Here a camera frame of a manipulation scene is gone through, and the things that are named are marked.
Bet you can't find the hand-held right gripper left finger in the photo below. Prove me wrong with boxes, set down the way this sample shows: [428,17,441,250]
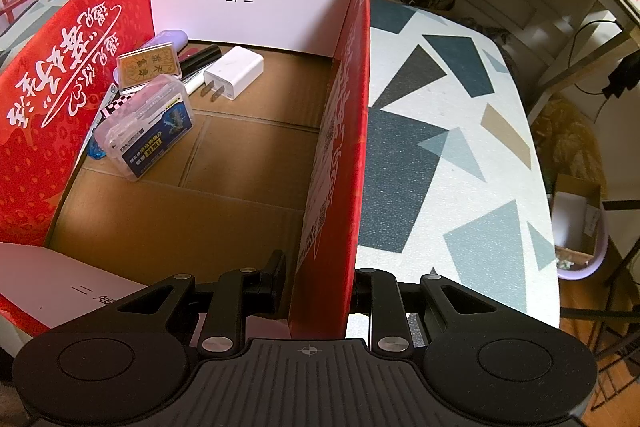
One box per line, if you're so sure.
[114,249,289,357]

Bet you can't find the clear plastic box blue label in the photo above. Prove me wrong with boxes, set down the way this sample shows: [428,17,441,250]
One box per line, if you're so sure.
[93,74,194,183]

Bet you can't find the black pink checkered mascara tube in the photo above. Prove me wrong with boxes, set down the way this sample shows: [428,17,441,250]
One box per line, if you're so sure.
[99,91,135,124]

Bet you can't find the white charger plug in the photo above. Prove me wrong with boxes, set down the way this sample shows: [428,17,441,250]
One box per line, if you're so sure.
[199,45,265,104]

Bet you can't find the black marker pen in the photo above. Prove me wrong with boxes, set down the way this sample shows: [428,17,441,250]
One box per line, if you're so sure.
[177,43,222,90]

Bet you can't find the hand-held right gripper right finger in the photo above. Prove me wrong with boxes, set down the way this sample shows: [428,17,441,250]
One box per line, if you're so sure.
[352,268,497,354]

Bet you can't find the small open cardboard box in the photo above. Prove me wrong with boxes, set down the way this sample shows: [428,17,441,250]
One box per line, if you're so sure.
[554,174,602,259]

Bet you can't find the black power cable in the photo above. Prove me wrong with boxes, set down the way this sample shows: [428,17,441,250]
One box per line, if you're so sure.
[569,19,640,101]

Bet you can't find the lavender basin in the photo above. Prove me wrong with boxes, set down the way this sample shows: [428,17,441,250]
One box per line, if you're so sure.
[552,207,609,281]

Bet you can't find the gold card case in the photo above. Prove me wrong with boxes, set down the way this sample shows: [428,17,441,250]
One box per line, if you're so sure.
[115,40,181,96]

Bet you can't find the purple stick container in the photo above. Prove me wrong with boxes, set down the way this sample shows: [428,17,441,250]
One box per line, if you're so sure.
[149,29,189,54]

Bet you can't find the red strawberry print cardboard box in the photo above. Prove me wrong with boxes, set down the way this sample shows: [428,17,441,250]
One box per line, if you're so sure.
[0,0,371,344]

